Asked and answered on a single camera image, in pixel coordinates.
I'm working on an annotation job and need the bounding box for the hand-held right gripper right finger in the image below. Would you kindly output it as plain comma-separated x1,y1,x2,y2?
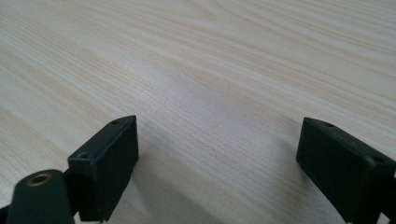
295,117,396,224

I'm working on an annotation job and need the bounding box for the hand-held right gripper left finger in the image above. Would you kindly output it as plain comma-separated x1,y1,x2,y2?
67,115,140,222

